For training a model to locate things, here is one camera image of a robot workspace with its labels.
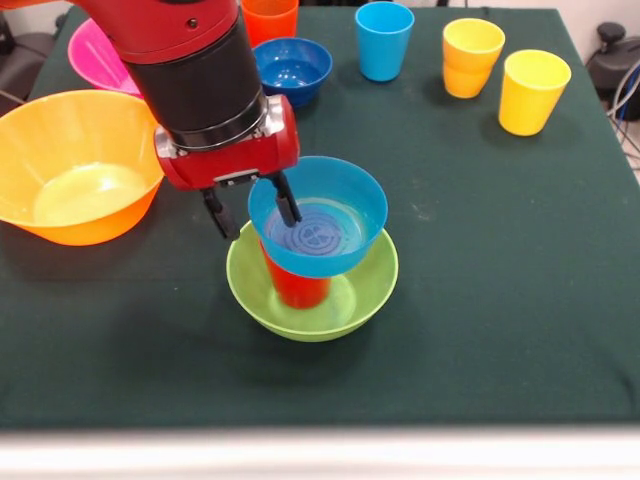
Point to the large pink plastic bowl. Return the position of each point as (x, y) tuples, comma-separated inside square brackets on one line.
[(95, 60)]

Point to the green plastic bowl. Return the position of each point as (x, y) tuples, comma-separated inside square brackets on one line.
[(370, 290)]

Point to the large yellow-orange plastic bowl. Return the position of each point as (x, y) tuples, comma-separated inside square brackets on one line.
[(65, 145)]

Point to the red plastic cup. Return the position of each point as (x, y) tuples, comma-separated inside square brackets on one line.
[(300, 290)]

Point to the orange plastic cup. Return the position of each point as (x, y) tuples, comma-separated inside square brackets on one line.
[(272, 22)]

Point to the amber yellow plastic cup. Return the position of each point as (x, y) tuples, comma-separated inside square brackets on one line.
[(467, 82)]

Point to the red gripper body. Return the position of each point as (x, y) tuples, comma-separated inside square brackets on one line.
[(235, 160)]

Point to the dark blue plastic bowl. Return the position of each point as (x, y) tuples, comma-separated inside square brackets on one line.
[(300, 70)]

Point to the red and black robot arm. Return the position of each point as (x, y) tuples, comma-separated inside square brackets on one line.
[(185, 60)]

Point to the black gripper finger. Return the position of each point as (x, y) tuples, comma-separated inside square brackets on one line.
[(221, 217), (287, 205)]

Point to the light blue plastic bowl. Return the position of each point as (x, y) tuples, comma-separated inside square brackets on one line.
[(350, 185)]

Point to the dark green table cloth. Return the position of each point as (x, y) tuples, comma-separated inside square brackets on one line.
[(475, 325)]

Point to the light blue plastic cup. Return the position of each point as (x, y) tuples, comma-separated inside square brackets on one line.
[(382, 55)]

